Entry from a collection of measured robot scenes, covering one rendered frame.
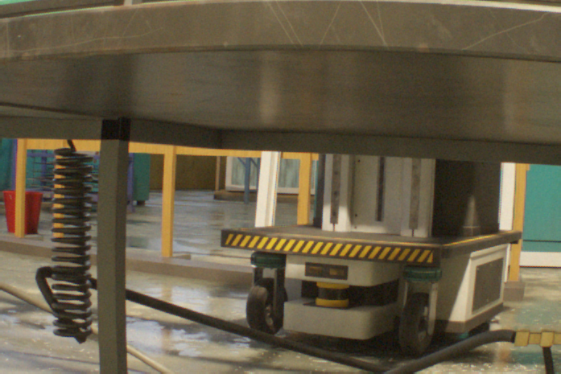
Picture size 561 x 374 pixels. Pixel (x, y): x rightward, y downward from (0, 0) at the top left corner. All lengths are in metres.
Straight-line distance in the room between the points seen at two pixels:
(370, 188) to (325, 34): 2.29
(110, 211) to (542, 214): 4.34
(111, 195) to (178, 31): 0.74
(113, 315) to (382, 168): 1.63
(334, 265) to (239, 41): 1.97
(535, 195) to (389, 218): 2.73
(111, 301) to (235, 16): 0.79
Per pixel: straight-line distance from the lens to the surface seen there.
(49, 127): 1.27
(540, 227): 5.36
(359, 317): 2.39
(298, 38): 0.46
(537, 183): 5.36
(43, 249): 4.36
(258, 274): 2.65
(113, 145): 1.20
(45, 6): 1.88
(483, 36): 0.44
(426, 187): 2.62
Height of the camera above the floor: 0.50
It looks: level
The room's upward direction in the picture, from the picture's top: 3 degrees clockwise
